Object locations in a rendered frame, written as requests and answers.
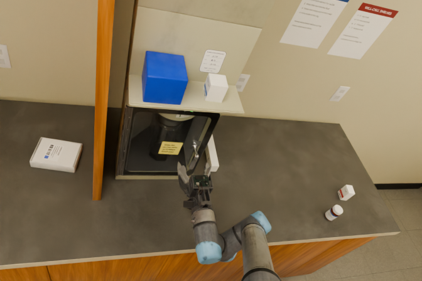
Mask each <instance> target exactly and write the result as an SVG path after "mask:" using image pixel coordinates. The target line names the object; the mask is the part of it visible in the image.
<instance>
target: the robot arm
mask: <svg viewBox="0 0 422 281"><path fill-rule="evenodd" d="M211 168H212V166H209V164H208V162H206V164H205V167H204V169H205V170H204V172H203V175H191V176H190V178H189V177H188V176H187V172H186V168H185V166H184V165H181V164H180V162H178V165H177V171H178V180H179V184H180V187H181V189H182V190H183V191H184V192H185V194H187V197H189V200H187V201H183V207H184V208H188V209H191V211H192V220H191V223H193V233H194V238H195V246H196V248H195V251H196V253H197V258H198V262H199V263H201V264H206V265H208V264H213V263H216V262H218V261H220V262H230V261H232V260H233V259H234V258H235V256H236V254H237V252H239V251H240V250H242V259H243V269H244V276H243V277H242V279H241V281H281V279H280V277H279V276H278V274H277V273H276V272H274V268H273V263H272V260H271V255H270V252H269V247H268V243H267V239H266V235H267V233H268V232H270V231H271V225H270V223H269V221H268V219H267V218H266V217H265V215H264V214H263V213H262V212H261V211H257V212H255V213H253V214H251V215H249V216H248V217H247V218H245V219H244V220H242V221H241V222H239V223H238V224H236V225H235V226H233V227H232V228H230V229H228V230H227V231H225V232H224V233H222V234H221V235H220V234H218V232H217V225H216V220H215V215H214V211H213V209H212V202H211V199H210V193H211V192H212V190H213V188H214V187H213V183H212V177H211V175H210V170H211ZM188 183H190V184H189V185H188Z"/></svg>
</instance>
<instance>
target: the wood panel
mask: <svg viewBox="0 0 422 281"><path fill-rule="evenodd" d="M114 2H115V0H98V7H97V54H96V78H95V125H94V172H93V197H92V200H101V192H102V175H103V165H104V147H105V138H106V120H107V103H108V93H109V75H110V65H111V48H112V30H113V20H114Z"/></svg>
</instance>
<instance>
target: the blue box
mask: <svg viewBox="0 0 422 281"><path fill-rule="evenodd" d="M187 83H188V76H187V69H186V65H185V59H184V56H183V55H174V54H169V53H160V52H155V51H146V54H145V58H144V65H143V72H142V91H143V102H150V103H165V104H173V105H181V101H182V99H183V96H184V93H185V90H186V87H187Z"/></svg>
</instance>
